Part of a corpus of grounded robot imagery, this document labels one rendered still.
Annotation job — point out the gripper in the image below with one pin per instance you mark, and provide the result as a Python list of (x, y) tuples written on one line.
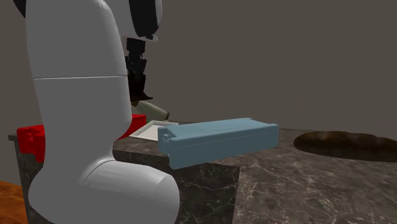
[(136, 74)]

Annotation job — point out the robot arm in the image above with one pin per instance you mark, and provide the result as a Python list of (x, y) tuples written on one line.
[(77, 108)]

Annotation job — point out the white tray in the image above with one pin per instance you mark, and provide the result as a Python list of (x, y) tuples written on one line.
[(149, 131)]

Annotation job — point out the blue long box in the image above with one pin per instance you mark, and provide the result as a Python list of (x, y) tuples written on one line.
[(217, 139)]

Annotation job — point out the red box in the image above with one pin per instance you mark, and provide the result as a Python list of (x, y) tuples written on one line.
[(29, 142)]

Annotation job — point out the dark brown sink basin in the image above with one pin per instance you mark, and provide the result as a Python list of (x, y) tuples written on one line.
[(344, 145)]

